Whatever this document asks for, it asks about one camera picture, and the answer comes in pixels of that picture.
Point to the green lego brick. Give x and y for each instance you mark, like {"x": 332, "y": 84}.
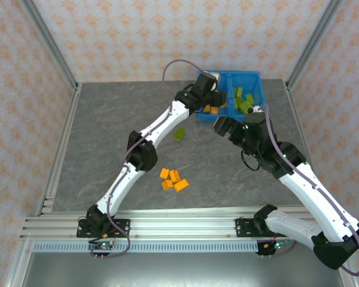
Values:
{"x": 238, "y": 103}
{"x": 246, "y": 108}
{"x": 179, "y": 134}
{"x": 237, "y": 91}

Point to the green lego plate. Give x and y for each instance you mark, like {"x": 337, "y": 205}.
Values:
{"x": 249, "y": 98}

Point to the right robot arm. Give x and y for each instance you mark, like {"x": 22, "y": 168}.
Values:
{"x": 311, "y": 191}

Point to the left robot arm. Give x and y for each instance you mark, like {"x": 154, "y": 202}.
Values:
{"x": 164, "y": 119}

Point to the blue plastic bin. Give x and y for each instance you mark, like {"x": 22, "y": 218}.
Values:
{"x": 258, "y": 89}
{"x": 203, "y": 118}

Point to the orange rounded lego brick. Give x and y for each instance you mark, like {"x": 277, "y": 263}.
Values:
{"x": 181, "y": 185}

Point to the yellow power connector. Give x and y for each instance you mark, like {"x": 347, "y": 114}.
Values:
{"x": 105, "y": 236}
{"x": 267, "y": 246}

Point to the small control board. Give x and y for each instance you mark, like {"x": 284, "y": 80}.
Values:
{"x": 276, "y": 246}
{"x": 101, "y": 247}

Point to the grey metal panel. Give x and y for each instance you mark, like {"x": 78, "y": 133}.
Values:
{"x": 179, "y": 269}

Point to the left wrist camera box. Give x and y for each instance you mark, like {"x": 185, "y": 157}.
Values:
{"x": 215, "y": 81}

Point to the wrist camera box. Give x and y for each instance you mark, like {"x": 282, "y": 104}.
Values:
{"x": 257, "y": 109}
{"x": 215, "y": 81}

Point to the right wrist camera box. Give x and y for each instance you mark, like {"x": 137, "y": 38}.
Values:
{"x": 257, "y": 109}

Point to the aluminium side rail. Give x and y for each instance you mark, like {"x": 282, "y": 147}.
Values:
{"x": 296, "y": 119}
{"x": 64, "y": 143}

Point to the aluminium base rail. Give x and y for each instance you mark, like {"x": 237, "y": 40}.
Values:
{"x": 179, "y": 224}

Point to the aluminium upright post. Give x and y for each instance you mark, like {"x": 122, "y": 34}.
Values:
{"x": 314, "y": 42}
{"x": 48, "y": 42}

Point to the aluminium lower frame post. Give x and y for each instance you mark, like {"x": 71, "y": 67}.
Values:
{"x": 18, "y": 266}
{"x": 348, "y": 279}

